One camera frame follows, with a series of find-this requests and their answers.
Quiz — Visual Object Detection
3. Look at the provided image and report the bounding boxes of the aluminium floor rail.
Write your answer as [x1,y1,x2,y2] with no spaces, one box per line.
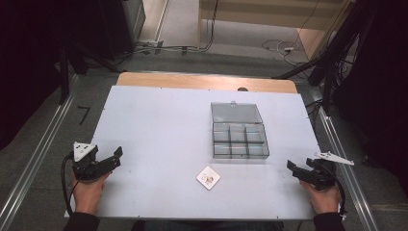
[0,74,82,226]
[317,105,380,231]

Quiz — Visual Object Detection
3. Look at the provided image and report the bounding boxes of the small white square packet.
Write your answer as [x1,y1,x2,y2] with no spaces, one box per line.
[195,165,222,192]

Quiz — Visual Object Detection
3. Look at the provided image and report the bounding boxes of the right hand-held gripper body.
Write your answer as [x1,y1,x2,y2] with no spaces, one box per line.
[307,151,355,192]

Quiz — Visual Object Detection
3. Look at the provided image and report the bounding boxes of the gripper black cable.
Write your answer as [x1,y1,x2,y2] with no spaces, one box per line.
[332,175,348,217]
[60,151,77,217]

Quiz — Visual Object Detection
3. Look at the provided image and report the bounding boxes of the dark curtain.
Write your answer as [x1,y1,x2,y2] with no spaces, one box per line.
[0,0,104,152]
[331,0,408,196]

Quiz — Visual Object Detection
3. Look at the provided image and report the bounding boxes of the grey power strip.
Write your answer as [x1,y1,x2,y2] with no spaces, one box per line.
[137,38,165,54]

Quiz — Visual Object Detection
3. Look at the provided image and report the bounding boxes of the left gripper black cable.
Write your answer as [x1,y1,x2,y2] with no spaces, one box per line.
[60,151,77,217]

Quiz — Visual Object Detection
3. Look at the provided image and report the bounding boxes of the white floor cable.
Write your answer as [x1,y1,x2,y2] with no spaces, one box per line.
[261,38,303,66]

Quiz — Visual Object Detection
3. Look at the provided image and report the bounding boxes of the light wooden shelf unit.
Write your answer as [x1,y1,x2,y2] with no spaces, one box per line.
[196,0,355,62]

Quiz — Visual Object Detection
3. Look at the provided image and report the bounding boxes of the black cabinet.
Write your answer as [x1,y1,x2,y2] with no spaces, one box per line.
[95,0,147,62]

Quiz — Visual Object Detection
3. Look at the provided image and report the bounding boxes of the person's left hand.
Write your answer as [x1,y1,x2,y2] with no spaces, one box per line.
[70,171,113,216]

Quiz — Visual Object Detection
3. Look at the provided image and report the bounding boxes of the grey floor cables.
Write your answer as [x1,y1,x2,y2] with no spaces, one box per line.
[114,43,201,64]

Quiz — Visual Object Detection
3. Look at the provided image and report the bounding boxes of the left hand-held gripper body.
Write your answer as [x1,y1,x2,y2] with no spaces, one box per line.
[71,141,113,183]

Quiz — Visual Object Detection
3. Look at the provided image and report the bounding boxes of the thin black hanging cable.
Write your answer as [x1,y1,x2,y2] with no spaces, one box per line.
[199,0,220,53]

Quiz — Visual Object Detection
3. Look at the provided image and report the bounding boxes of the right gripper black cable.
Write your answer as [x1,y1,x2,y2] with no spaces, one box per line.
[332,175,348,217]

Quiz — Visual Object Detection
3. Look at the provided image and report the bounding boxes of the black metal stand with cables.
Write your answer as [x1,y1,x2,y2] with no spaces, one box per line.
[271,0,378,114]

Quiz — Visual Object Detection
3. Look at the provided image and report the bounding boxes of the person's right hand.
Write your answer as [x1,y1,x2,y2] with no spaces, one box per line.
[299,179,342,216]

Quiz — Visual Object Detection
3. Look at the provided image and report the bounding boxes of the clear plastic compartment box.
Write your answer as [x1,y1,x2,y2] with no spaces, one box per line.
[210,100,270,161]

